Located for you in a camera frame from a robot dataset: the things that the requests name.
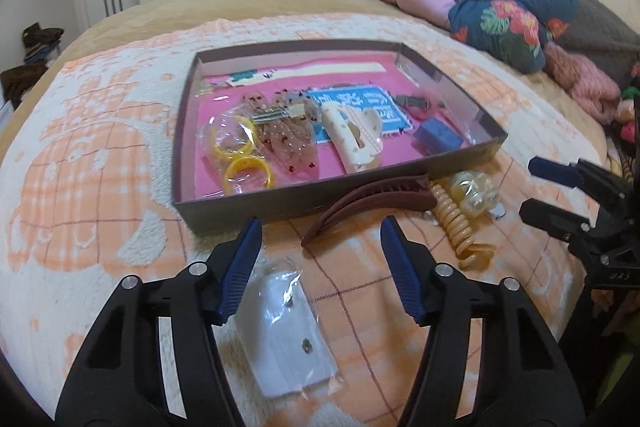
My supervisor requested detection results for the beige bed cover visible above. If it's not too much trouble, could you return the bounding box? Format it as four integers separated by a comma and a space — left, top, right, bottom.
1, 0, 407, 153

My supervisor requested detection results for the floral blue pink quilt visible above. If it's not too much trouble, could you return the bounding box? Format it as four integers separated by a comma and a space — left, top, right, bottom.
361, 0, 580, 76

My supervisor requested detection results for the brown shallow cardboard box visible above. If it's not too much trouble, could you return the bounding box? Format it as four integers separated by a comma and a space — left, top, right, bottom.
171, 39, 506, 233

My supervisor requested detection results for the yellow hoop earrings bag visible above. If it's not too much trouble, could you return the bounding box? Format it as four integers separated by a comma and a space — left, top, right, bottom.
201, 112, 276, 196

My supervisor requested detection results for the cream claw hair clip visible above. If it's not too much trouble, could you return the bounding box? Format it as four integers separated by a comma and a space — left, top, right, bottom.
320, 102, 383, 173

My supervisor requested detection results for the orange white plush blanket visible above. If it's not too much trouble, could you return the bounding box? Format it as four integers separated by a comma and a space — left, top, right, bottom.
1, 13, 606, 426

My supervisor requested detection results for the pearl hair accessory bag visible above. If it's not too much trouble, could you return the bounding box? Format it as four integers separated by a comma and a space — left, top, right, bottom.
444, 170, 506, 219

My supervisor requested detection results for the orange spiral hair clip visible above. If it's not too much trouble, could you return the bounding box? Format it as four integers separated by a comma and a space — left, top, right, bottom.
430, 181, 496, 271

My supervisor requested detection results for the white card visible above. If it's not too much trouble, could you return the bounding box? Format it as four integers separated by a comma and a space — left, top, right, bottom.
234, 258, 343, 399

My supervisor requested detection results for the pink knitted blanket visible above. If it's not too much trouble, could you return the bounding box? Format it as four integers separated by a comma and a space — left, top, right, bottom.
544, 42, 620, 126

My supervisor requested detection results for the pink dotted bow hair clip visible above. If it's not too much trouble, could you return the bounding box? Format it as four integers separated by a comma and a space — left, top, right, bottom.
242, 89, 319, 178

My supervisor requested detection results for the pile of dark clothes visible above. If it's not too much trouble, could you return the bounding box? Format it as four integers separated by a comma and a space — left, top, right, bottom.
1, 23, 64, 109

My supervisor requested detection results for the dark red banana hair clip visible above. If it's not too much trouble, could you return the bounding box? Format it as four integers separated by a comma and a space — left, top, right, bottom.
300, 174, 437, 248

